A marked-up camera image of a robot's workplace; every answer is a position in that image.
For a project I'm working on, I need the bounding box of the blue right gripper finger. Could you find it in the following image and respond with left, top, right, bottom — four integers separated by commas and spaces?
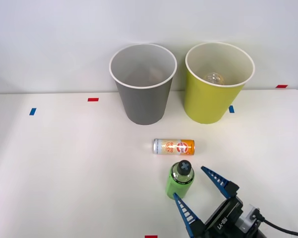
200, 166, 240, 199
173, 192, 207, 238

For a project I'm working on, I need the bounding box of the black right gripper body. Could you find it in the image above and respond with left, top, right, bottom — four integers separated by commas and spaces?
195, 194, 246, 238

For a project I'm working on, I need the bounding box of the green label bottle black cap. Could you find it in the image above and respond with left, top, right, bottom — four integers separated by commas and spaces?
165, 160, 195, 199

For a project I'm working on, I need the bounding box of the orange and white drink can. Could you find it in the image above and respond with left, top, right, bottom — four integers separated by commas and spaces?
153, 138, 195, 156

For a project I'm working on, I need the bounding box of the yellow-green plastic waste bin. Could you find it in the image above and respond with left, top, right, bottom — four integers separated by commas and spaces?
184, 41, 255, 124

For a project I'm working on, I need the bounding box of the grey plastic waste bin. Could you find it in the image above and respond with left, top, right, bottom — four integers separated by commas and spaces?
109, 43, 178, 126

